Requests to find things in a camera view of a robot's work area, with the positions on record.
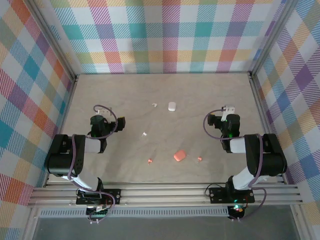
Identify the pink earbud charging case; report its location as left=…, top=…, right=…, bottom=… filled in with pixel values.
left=173, top=149, right=186, bottom=162

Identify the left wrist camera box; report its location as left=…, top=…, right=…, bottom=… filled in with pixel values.
left=96, top=106, right=113, bottom=117

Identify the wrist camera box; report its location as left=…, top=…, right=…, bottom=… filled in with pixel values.
left=221, top=104, right=237, bottom=121
left=96, top=106, right=113, bottom=117

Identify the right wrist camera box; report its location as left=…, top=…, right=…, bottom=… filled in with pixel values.
left=221, top=104, right=237, bottom=121

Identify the right aluminium side rail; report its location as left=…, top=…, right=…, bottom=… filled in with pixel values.
left=249, top=71, right=286, bottom=185

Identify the aluminium side rail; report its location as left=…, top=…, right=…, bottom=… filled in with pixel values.
left=249, top=71, right=286, bottom=185
left=42, top=74, right=80, bottom=188

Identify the left aluminium side rail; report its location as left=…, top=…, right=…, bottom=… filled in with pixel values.
left=42, top=74, right=80, bottom=188

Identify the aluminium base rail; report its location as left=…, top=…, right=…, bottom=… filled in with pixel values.
left=27, top=182, right=305, bottom=208

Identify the grey slotted cable duct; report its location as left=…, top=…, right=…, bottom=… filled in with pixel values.
left=37, top=207, right=231, bottom=219

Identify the left aluminium frame post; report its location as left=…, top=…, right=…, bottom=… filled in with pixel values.
left=26, top=0, right=79, bottom=85

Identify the aluminium frame post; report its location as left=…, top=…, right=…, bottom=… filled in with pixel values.
left=249, top=0, right=301, bottom=77
left=26, top=0, right=79, bottom=85

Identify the right aluminium frame post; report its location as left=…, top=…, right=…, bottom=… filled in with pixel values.
left=249, top=0, right=301, bottom=77

